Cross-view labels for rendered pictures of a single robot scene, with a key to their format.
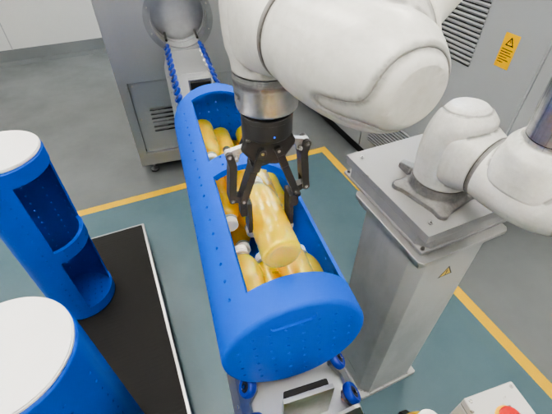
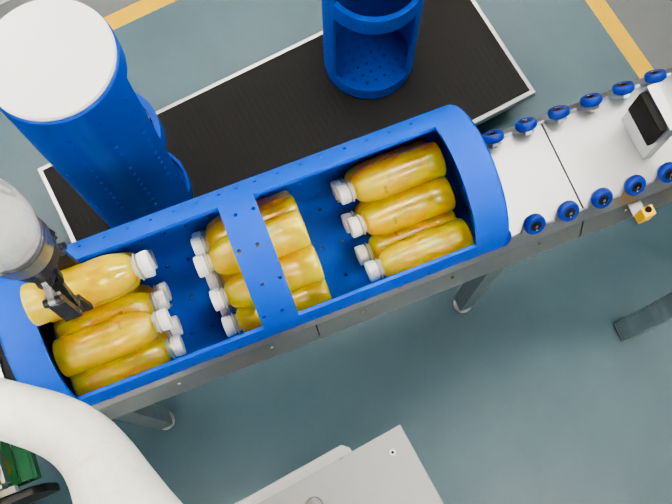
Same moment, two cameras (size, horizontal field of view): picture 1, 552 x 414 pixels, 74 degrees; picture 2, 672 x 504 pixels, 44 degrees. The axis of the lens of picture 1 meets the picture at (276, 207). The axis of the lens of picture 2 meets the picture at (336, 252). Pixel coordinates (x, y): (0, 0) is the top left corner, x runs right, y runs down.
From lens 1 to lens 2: 1.22 m
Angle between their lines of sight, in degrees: 48
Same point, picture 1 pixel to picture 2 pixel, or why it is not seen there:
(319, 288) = (20, 352)
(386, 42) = not seen: outside the picture
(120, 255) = (453, 79)
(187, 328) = not seen: hidden behind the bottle
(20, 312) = (94, 50)
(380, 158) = (395, 487)
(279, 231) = (35, 297)
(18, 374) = (27, 84)
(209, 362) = not seen: hidden behind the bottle
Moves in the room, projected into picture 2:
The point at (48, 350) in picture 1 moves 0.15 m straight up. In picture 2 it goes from (51, 98) to (24, 63)
